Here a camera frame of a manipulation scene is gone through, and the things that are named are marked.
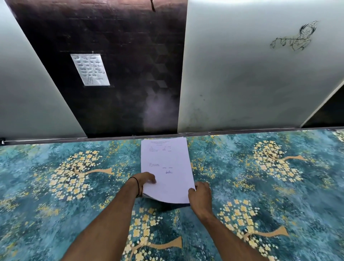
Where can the person's left hand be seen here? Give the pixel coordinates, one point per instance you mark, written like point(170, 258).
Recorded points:
point(142, 179)

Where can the person's right hand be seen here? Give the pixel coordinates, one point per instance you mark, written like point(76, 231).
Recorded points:
point(202, 199)

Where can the person's left thumb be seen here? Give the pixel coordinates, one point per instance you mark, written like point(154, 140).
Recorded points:
point(150, 182)

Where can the person's right thumb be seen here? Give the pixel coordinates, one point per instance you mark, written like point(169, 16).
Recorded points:
point(191, 191)

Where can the stack of white printed papers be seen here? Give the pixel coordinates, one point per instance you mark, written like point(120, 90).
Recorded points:
point(168, 172)

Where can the person's left forearm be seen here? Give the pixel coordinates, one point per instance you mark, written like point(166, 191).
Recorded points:
point(107, 225)

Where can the person's right forearm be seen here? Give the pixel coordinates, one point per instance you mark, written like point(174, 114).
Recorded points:
point(228, 239)

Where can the black wrist band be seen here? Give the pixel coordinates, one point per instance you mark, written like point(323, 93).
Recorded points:
point(138, 185)

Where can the teal floral sheet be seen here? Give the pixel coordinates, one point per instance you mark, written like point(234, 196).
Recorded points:
point(268, 188)

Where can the white handwritten paper note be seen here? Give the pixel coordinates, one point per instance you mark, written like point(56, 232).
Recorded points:
point(90, 70)

